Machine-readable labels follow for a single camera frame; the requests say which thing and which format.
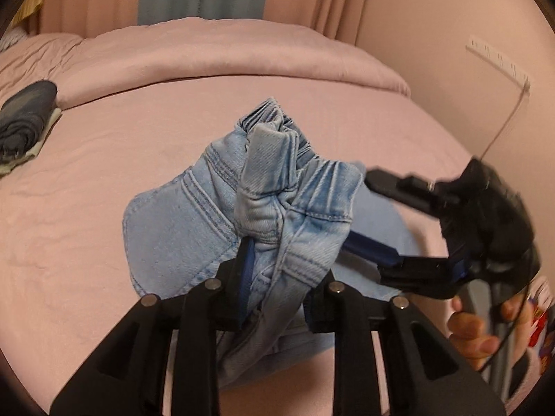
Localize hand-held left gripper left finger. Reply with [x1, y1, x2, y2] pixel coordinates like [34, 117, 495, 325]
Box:
[50, 236, 257, 416]

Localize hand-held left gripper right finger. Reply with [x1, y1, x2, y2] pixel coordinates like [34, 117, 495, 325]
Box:
[302, 269, 507, 416]

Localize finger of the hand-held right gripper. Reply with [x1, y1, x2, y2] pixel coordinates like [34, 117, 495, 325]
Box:
[342, 231, 471, 301]
[363, 168, 460, 223]

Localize light blue denim pants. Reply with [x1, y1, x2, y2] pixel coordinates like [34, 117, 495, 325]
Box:
[121, 96, 419, 390]

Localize person's right hand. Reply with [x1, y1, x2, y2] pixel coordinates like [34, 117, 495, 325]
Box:
[446, 289, 535, 360]

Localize colourful printed cloth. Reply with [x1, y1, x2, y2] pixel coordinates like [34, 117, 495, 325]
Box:
[527, 288, 555, 349]

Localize pink duvet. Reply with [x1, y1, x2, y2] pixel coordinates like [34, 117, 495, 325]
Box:
[0, 16, 412, 110]

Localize folded light green cloth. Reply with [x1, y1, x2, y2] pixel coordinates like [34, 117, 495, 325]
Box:
[0, 107, 62, 177]

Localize folded dark blue garment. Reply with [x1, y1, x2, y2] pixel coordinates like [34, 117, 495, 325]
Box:
[0, 80, 59, 162]

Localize yellow fringed cloth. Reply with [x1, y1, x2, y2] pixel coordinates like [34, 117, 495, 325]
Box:
[9, 0, 48, 35]

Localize thin cable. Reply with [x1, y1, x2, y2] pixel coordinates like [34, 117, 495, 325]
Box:
[477, 84, 532, 161]

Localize white wall socket strip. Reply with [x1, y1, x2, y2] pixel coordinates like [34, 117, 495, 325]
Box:
[465, 38, 533, 93]

